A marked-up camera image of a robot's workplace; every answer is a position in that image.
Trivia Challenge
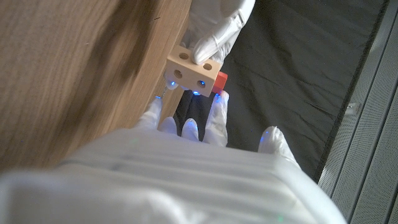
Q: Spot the red screw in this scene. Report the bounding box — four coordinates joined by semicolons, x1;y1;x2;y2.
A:
211;71;228;95

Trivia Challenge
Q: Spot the black curtain backdrop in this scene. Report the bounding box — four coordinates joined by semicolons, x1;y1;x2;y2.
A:
174;0;389;183

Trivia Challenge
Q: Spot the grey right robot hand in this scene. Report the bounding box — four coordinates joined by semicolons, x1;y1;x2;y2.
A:
0;90;348;224

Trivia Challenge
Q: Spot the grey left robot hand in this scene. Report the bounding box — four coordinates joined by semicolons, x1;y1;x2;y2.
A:
164;0;256;91

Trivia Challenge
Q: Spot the small wooden block with holes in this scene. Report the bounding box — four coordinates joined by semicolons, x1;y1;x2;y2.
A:
164;45;223;98

